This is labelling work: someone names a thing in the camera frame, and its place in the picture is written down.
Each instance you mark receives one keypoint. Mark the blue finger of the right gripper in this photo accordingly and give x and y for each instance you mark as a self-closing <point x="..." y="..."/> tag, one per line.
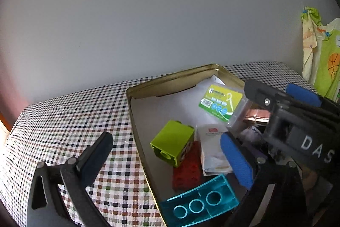
<point x="303" y="95"/>

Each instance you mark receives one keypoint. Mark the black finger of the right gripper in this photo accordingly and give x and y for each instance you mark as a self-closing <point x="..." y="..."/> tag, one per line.
<point x="261" y="94"/>

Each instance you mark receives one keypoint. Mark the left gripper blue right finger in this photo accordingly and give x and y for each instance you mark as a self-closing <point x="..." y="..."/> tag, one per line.
<point x="240" y="159"/>

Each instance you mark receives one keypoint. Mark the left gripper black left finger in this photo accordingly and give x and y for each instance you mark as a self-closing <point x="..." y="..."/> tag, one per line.
<point x="92" y="159"/>

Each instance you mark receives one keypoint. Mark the purple block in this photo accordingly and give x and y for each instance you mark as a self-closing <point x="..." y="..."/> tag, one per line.
<point x="258" y="154"/>

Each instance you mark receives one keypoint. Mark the brown copper case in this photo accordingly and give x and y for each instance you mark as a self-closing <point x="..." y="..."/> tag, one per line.
<point x="257" y="115"/>

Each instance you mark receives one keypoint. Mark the white box with gold top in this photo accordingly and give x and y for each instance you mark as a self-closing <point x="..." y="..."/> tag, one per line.
<point x="213" y="160"/>

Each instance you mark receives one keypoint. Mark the black white object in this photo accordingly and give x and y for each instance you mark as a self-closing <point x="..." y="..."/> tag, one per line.
<point x="253" y="134"/>

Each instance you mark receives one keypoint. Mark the green dental floss box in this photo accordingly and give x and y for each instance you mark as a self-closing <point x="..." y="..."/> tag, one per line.
<point x="229" y="105"/>

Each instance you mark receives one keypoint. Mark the red toy brick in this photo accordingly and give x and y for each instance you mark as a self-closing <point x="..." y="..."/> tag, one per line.
<point x="189" y="173"/>

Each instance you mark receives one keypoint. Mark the teal toy brick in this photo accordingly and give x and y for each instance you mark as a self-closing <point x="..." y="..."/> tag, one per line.
<point x="206" y="201"/>

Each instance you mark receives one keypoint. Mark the lime green toy brick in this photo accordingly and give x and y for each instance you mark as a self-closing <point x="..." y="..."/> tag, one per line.
<point x="173" y="142"/>

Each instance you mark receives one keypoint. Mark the green patterned cloth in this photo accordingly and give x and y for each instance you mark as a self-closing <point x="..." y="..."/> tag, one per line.
<point x="321" y="53"/>

